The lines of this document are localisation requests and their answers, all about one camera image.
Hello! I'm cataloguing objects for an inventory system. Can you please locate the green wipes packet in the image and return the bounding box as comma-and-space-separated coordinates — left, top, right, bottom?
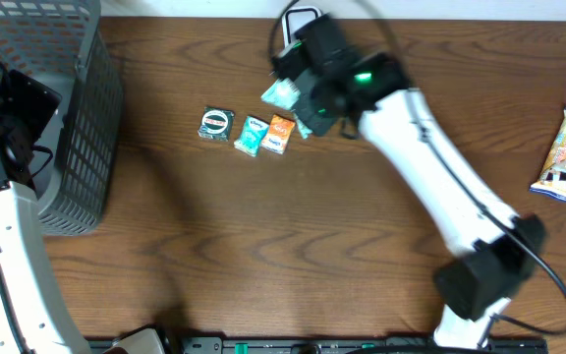
260, 79, 312, 139

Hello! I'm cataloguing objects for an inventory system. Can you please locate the orange tissue pack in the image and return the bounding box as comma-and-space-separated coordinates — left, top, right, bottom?
260, 114, 296, 154

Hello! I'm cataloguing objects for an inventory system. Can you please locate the teal Kleenex tissue pack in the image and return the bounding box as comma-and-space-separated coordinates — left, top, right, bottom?
234, 116, 269, 157

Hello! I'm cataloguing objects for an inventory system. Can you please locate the green round-label packet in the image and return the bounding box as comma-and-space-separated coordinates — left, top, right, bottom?
198, 106, 235, 142

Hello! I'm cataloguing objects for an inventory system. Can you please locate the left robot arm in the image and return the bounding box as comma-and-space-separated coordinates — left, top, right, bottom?
0, 56, 167, 353

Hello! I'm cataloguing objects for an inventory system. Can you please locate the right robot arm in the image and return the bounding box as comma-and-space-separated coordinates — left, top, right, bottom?
271, 15, 546, 352

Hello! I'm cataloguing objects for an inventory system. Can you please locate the white barcode scanner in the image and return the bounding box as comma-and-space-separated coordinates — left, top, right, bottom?
282, 6, 323, 47

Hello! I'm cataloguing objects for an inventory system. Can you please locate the grey plastic mesh basket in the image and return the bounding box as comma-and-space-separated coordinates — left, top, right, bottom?
0, 0, 124, 236

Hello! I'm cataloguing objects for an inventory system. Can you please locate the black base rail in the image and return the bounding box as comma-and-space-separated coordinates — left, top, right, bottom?
88, 335, 549, 354

